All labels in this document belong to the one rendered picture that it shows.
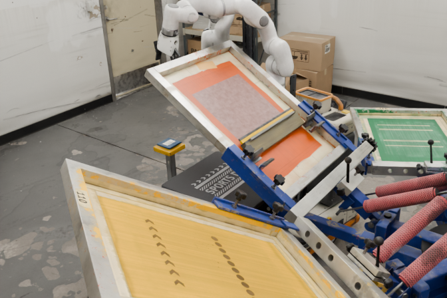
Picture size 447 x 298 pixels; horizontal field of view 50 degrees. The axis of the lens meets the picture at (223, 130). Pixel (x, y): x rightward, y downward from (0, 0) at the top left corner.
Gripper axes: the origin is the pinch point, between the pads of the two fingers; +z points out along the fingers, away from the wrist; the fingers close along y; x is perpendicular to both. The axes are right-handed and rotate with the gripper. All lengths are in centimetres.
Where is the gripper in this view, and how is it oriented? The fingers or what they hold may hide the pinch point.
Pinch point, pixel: (165, 62)
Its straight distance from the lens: 237.0
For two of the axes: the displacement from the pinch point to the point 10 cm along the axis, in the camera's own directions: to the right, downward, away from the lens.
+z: -2.0, 8.1, 5.6
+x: -6.1, 3.4, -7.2
